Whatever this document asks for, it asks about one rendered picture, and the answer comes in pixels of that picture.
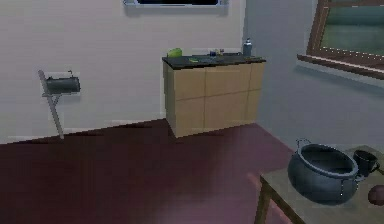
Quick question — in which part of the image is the wooden dining table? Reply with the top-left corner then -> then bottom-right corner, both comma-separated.
254,145 -> 384,224

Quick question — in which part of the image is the dark red round fruit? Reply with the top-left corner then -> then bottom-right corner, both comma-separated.
368,185 -> 384,207

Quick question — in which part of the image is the tan cupboard with black top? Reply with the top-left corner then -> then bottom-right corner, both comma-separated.
161,51 -> 267,139

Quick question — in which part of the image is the green rounded object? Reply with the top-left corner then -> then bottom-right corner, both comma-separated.
167,47 -> 184,59

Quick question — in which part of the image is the grey blue bottle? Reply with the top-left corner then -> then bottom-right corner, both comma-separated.
242,37 -> 253,57

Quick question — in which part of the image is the white framed dark picture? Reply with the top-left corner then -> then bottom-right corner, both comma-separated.
123,0 -> 230,9

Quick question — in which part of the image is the dark grey round pot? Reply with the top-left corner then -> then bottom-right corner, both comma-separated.
287,138 -> 365,205

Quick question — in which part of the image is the brown framed window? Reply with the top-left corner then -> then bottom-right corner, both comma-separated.
297,0 -> 384,80

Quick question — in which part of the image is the black mug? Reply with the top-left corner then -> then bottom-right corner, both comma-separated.
353,149 -> 381,178

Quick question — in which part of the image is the grey wall towel holder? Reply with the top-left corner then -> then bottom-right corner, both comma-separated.
37,69 -> 82,140

